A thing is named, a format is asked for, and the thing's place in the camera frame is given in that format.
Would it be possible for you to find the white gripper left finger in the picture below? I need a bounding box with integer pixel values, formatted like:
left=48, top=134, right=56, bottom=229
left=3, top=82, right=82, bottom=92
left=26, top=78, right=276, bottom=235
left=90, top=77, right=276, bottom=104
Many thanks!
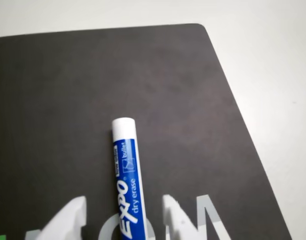
left=36, top=195, right=88, bottom=240

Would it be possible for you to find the blue Expo dry-erase marker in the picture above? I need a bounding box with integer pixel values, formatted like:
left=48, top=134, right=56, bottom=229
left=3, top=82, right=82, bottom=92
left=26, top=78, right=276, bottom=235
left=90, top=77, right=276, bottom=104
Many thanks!
left=110, top=116, right=150, bottom=240

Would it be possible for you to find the dark grey WOWROBO mat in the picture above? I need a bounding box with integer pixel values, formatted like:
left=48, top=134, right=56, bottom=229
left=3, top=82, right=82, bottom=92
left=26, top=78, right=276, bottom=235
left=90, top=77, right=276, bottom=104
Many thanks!
left=0, top=22, right=294, bottom=240

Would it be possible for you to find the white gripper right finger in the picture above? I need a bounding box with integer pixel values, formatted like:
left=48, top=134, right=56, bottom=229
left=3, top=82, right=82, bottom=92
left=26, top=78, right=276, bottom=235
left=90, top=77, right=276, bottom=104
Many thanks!
left=161, top=194, right=202, bottom=240

